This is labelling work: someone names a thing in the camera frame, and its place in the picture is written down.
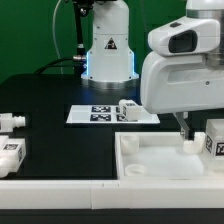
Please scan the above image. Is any black cable on table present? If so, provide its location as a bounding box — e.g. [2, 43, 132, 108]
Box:
[34, 57, 83, 76]

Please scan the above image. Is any white marker sheet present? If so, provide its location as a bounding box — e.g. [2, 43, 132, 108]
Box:
[66, 105, 160, 124]

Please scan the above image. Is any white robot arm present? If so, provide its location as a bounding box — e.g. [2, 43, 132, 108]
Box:
[82, 0, 224, 126]

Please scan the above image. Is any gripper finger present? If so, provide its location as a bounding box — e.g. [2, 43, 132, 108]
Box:
[174, 112, 194, 140]

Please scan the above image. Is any white front obstacle rail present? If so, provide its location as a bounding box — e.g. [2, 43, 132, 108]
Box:
[0, 180, 224, 209]

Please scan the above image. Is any white square table top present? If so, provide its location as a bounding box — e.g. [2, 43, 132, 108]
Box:
[115, 132, 224, 180]

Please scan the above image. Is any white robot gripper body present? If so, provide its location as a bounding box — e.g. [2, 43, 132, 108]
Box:
[140, 52, 224, 114]

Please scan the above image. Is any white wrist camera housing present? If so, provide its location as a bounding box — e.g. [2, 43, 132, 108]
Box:
[148, 16, 221, 57]

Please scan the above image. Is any black camera pole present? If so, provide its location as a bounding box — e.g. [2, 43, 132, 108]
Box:
[72, 0, 94, 73]

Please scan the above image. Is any white thin cable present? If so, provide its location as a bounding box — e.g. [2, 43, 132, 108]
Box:
[52, 0, 65, 76]

